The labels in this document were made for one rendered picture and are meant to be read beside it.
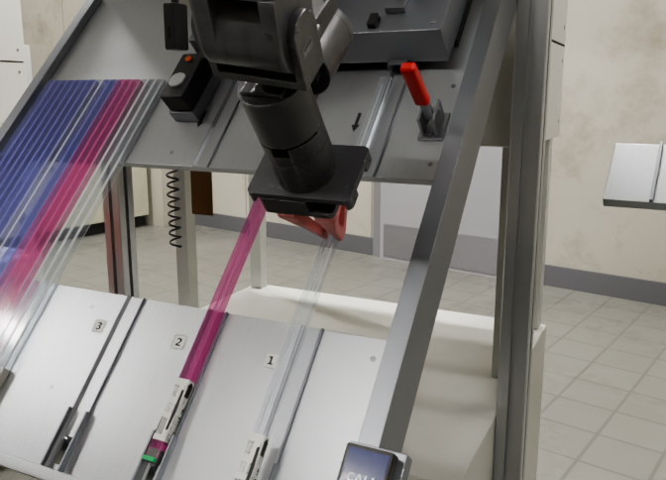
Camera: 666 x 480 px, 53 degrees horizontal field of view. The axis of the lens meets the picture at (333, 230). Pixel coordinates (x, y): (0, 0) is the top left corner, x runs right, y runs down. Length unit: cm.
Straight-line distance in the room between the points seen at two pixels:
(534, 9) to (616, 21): 295
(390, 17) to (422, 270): 31
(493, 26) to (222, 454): 54
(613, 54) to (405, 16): 312
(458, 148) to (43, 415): 51
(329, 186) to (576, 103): 338
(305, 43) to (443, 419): 66
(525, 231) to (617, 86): 295
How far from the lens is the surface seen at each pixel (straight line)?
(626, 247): 392
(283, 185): 60
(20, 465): 75
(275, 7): 47
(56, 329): 83
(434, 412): 104
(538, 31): 93
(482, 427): 101
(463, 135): 72
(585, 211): 395
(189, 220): 139
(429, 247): 65
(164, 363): 72
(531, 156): 93
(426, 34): 77
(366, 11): 82
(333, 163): 59
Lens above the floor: 108
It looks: 11 degrees down
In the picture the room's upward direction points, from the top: straight up
